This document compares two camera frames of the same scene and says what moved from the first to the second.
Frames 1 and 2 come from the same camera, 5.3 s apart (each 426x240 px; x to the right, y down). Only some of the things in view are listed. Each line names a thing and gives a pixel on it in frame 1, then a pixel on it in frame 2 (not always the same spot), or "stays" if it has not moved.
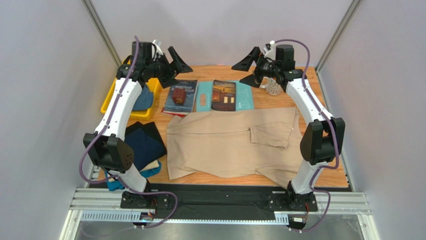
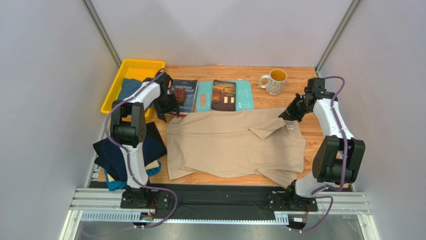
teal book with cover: [244, 98] stays
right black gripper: [257, 67] to [293, 110]
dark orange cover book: [223, 96] stays
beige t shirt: [266, 141] stays
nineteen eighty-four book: [180, 96] stays
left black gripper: [178, 65] to [173, 107]
